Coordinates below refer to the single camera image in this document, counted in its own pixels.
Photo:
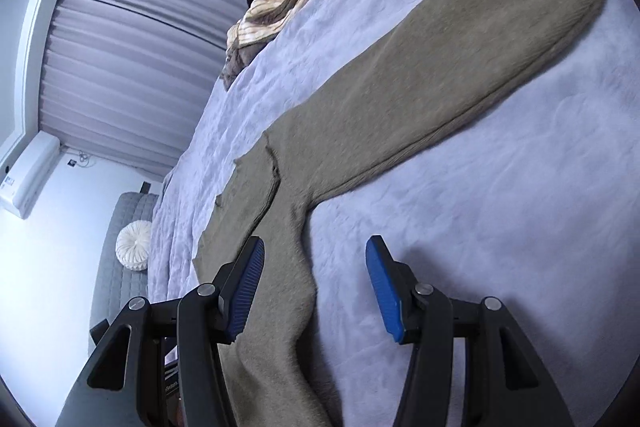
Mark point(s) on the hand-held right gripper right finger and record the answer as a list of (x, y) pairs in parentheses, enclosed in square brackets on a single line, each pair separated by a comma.
[(382, 287)]

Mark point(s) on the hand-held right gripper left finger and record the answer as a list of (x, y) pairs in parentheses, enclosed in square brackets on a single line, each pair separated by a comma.
[(246, 287)]

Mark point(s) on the brown knit sweater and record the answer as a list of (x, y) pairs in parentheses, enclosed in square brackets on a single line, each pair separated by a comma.
[(400, 82)]

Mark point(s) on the white round pillow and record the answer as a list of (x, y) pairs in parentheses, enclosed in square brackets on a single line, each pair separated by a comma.
[(134, 247)]

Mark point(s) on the grey quilted headboard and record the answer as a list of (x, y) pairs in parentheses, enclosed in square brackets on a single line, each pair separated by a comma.
[(112, 287)]

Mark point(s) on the lavender plush blanket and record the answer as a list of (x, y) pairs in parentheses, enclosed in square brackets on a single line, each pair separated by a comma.
[(500, 207)]

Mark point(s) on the grey-brown fuzzy cloth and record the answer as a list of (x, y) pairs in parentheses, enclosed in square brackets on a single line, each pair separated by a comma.
[(235, 67)]

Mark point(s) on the white air conditioner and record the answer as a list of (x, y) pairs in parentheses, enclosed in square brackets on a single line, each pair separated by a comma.
[(25, 182)]

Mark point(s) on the pale pleated curtain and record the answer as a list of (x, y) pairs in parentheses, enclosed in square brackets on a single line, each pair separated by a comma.
[(125, 32)]

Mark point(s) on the black wall socket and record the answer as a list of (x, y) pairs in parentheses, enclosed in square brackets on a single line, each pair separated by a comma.
[(146, 187)]

